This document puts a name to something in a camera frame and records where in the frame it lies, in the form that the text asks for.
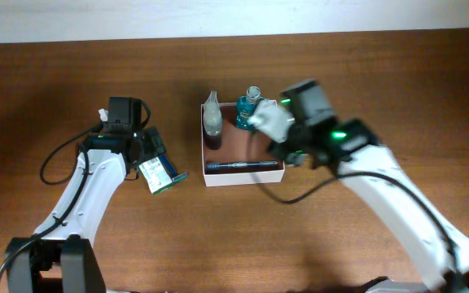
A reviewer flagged blue white toothbrush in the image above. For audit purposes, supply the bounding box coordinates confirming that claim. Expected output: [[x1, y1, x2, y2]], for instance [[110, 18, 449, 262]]
[[205, 160, 278, 171]]

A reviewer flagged blue Listerine mouthwash bottle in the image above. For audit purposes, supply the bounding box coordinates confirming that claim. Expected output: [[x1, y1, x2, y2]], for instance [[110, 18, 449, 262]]
[[236, 85, 262, 131]]

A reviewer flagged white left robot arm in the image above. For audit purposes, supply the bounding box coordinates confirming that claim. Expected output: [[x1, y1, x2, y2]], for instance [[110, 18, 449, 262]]
[[0, 97, 165, 292]]

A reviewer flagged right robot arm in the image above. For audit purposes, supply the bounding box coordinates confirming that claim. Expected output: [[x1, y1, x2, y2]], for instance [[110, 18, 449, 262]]
[[269, 80, 469, 292]]

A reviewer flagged green white soap bar pack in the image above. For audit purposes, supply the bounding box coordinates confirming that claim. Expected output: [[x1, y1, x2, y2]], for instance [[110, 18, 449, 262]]
[[138, 157, 173, 195]]

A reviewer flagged blue disposable razor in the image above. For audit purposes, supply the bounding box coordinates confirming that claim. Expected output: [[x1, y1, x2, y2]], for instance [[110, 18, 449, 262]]
[[159, 155, 188, 183]]

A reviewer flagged pink cardboard box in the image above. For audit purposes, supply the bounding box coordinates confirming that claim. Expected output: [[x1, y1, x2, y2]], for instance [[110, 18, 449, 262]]
[[201, 103, 286, 187]]

